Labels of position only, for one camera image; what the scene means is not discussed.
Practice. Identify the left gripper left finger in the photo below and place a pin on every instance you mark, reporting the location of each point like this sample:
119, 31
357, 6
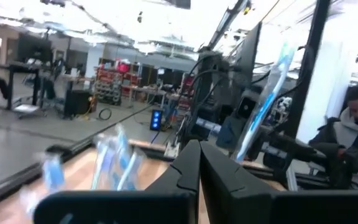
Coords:
135, 208

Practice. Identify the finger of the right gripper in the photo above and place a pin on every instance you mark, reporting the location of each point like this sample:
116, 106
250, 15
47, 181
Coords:
297, 144

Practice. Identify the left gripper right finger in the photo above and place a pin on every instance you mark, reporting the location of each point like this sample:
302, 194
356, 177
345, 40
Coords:
259, 208

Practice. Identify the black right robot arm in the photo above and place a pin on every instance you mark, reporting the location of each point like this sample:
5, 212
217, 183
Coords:
207, 93

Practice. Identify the white building column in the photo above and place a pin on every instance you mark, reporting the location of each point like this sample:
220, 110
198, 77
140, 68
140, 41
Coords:
328, 93

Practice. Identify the black tower lit fans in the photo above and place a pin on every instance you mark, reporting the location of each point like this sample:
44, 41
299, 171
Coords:
156, 119

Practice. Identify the grey metal workbench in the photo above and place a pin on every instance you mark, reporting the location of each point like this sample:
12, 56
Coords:
148, 91

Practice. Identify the black computer tower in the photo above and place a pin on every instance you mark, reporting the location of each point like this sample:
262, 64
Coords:
76, 102

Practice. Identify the red parts bin rack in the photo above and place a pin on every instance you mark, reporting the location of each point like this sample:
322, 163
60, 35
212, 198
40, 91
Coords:
113, 84

